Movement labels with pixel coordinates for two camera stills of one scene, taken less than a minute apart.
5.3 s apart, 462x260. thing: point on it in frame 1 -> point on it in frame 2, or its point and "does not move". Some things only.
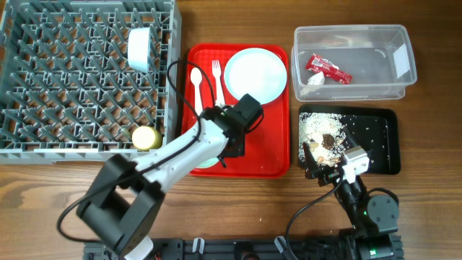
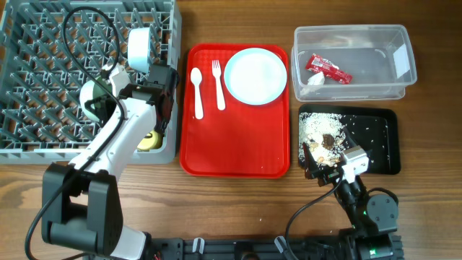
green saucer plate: (208, 163) -> (91, 90)
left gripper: (240, 152) -> (105, 113)
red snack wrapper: (330, 70) does not move
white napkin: (317, 79) does not move
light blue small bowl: (138, 49) does not move
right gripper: (313, 170) does not move
